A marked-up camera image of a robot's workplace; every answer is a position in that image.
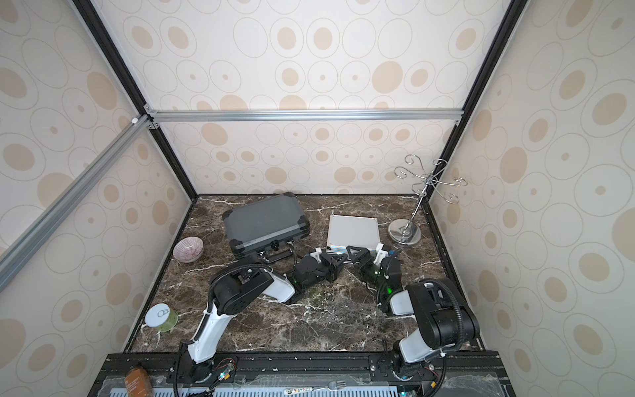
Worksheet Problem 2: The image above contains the silver aluminium poker case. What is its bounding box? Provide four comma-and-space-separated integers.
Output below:
326, 215, 380, 254

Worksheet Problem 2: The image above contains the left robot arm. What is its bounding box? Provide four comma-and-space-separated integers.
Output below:
173, 248, 348, 386

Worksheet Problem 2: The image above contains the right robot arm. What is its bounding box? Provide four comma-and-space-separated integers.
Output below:
347, 244, 480, 380

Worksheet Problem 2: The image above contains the dark grey poker case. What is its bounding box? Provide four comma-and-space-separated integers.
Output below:
222, 192, 310, 259

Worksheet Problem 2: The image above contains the chrome hook stand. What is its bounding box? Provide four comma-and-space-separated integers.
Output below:
388, 153, 468, 246

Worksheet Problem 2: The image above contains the silver fork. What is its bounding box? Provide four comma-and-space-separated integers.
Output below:
284, 380, 347, 396

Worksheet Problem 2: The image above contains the pink patterned bowl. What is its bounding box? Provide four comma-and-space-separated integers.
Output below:
172, 237, 204, 263

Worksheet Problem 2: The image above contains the green tin can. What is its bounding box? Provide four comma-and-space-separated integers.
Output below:
144, 304, 179, 332

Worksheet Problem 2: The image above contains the brown bottle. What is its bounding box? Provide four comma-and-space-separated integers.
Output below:
124, 364, 154, 397

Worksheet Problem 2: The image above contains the horizontal aluminium rail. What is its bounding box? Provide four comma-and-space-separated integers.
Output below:
150, 108, 463, 122

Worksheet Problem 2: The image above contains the diagonal aluminium rail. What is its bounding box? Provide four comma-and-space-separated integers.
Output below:
1, 115, 150, 289

